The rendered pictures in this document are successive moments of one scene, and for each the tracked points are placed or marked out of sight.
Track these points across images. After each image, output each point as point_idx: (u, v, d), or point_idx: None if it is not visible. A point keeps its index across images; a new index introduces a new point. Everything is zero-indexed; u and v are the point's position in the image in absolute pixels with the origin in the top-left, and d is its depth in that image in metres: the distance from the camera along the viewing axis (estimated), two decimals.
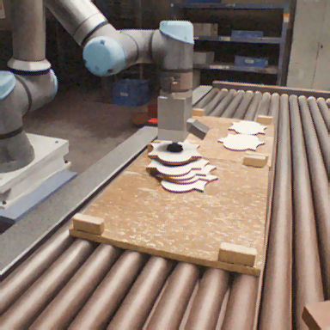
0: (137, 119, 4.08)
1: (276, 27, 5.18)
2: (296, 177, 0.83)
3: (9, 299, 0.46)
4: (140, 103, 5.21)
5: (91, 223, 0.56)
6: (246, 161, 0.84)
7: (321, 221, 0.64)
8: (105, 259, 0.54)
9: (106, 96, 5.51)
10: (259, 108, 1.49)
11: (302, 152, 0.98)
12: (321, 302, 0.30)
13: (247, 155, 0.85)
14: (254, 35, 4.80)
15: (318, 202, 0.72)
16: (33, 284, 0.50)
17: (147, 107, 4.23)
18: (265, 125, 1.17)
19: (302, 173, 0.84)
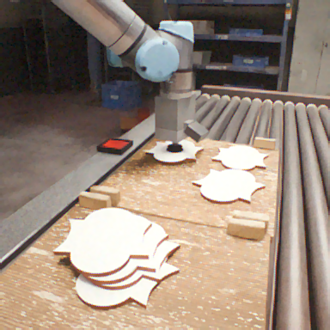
0: (125, 125, 3.74)
1: (277, 24, 4.84)
2: (314, 253, 0.50)
3: None
4: (131, 106, 4.87)
5: None
6: (232, 229, 0.50)
7: None
8: None
9: (96, 99, 5.18)
10: (259, 122, 1.15)
11: (321, 199, 0.64)
12: None
13: (236, 217, 0.51)
14: (253, 33, 4.46)
15: None
16: None
17: (137, 112, 3.89)
18: (265, 152, 0.83)
19: (325, 247, 0.50)
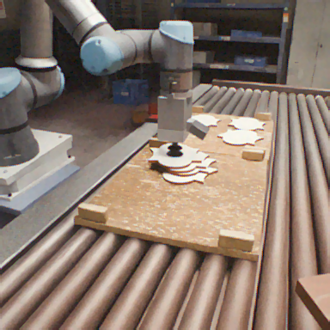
0: (137, 119, 4.10)
1: (276, 26, 5.21)
2: (293, 170, 0.86)
3: (18, 282, 0.48)
4: (140, 102, 5.24)
5: (95, 211, 0.59)
6: (245, 155, 0.86)
7: (317, 211, 0.67)
8: (109, 247, 0.57)
9: (107, 95, 5.54)
10: (259, 106, 1.51)
11: (300, 147, 1.00)
12: (313, 276, 0.32)
13: (247, 149, 0.88)
14: (254, 35, 4.82)
15: (314, 193, 0.74)
16: (39, 269, 0.53)
17: (147, 106, 4.25)
18: (264, 122, 1.19)
19: (299, 167, 0.86)
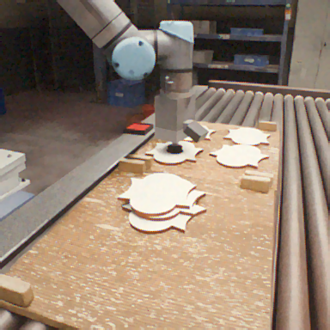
0: (131, 121, 3.88)
1: (277, 24, 4.98)
2: (309, 204, 0.63)
3: None
4: (136, 104, 5.01)
5: (11, 290, 0.36)
6: (244, 184, 0.64)
7: None
8: None
9: (101, 96, 5.32)
10: (261, 112, 1.29)
11: (315, 168, 0.78)
12: None
13: (247, 175, 0.65)
14: (254, 33, 4.60)
15: None
16: None
17: (142, 108, 4.03)
18: (268, 133, 0.97)
19: (317, 198, 0.64)
